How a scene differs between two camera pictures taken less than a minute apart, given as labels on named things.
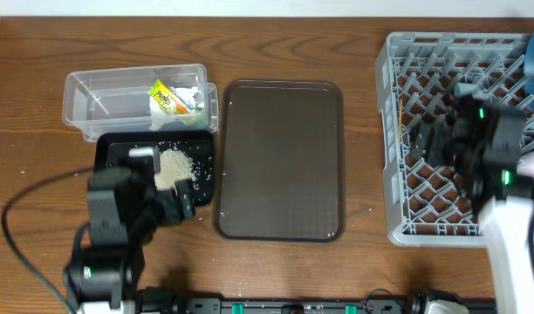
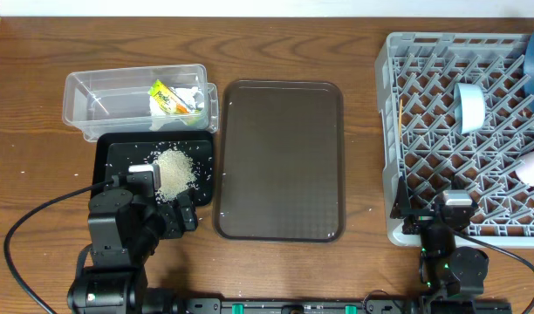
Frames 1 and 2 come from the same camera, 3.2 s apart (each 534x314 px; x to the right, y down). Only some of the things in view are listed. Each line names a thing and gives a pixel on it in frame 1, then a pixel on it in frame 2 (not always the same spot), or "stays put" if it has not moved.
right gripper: x=441 y=138 → x=417 y=221
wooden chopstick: x=400 y=117 stays put
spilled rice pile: x=174 y=166 stays put
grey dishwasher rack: x=415 y=75 stays put
